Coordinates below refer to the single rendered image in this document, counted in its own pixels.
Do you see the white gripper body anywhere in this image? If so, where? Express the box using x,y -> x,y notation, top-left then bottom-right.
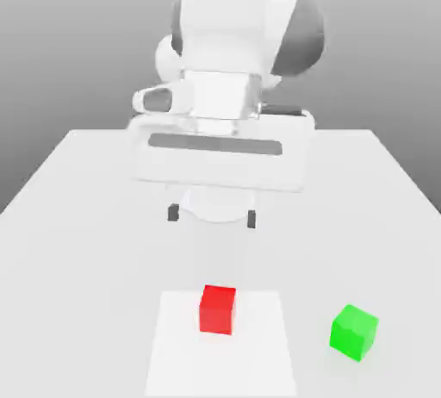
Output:
126,110 -> 317,195

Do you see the small red cube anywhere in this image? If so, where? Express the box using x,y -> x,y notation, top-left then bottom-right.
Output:
198,283 -> 238,336

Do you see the small green cube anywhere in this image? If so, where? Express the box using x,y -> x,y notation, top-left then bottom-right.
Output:
328,303 -> 381,364

